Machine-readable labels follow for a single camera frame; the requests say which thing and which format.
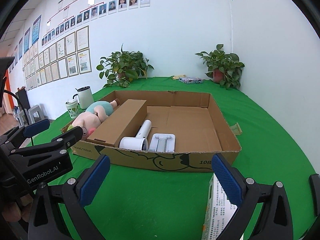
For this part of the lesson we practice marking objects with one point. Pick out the potted green plant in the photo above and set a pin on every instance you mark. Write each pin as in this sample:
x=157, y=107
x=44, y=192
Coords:
x=123, y=67
x=224, y=68

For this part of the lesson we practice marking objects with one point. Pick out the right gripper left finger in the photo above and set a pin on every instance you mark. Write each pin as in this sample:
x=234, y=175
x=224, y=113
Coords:
x=46, y=220

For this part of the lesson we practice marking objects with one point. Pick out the grey plastic stool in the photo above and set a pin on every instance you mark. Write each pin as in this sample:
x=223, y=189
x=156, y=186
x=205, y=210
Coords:
x=30, y=116

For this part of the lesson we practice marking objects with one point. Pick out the patterned tissue pack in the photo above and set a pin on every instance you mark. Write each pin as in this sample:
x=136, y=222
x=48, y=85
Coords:
x=190, y=80

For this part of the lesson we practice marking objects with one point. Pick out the large brown cardboard box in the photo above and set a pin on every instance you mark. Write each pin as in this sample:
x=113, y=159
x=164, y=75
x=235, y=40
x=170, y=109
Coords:
x=156, y=130

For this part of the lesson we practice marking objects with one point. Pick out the left potted green plant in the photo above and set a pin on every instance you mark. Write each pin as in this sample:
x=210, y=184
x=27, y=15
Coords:
x=123, y=67

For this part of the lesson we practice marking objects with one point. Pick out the yellow cloth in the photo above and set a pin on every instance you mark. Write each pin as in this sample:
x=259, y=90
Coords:
x=177, y=77

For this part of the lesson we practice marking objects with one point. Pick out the brown cardboard inner divider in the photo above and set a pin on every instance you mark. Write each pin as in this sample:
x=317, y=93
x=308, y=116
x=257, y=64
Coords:
x=125, y=121

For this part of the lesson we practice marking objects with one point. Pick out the white hair dryer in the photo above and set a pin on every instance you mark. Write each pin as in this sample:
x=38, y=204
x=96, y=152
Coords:
x=139, y=142

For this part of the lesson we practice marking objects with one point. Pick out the pink pig plush toy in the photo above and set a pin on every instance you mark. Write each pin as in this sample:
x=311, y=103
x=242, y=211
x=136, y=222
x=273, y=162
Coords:
x=94, y=116

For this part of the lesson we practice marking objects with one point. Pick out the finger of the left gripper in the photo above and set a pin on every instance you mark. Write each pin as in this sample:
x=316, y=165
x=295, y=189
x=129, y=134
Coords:
x=62, y=142
x=17, y=135

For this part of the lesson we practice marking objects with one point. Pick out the small transparent plastic packet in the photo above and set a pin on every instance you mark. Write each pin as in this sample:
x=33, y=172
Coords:
x=236, y=129

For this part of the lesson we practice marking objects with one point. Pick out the white green medicine box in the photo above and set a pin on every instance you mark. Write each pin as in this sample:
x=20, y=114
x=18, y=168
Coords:
x=219, y=210

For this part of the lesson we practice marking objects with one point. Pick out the right potted green plant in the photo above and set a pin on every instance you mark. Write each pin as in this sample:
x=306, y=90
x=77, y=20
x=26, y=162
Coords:
x=224, y=68

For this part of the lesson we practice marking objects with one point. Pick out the green patterned cup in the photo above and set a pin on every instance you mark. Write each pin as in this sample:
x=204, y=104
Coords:
x=73, y=108

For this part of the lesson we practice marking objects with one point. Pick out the white folding phone stand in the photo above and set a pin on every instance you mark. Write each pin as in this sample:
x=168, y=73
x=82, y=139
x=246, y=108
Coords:
x=163, y=143

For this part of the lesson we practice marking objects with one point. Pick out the person's left hand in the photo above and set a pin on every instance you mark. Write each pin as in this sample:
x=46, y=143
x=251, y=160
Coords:
x=13, y=212

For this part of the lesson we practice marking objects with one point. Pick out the white electric kettle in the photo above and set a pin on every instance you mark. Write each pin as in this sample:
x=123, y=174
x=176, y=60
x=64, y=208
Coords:
x=85, y=97

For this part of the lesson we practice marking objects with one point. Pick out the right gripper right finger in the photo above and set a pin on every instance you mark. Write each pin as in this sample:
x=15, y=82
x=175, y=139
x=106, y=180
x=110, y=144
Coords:
x=275, y=219

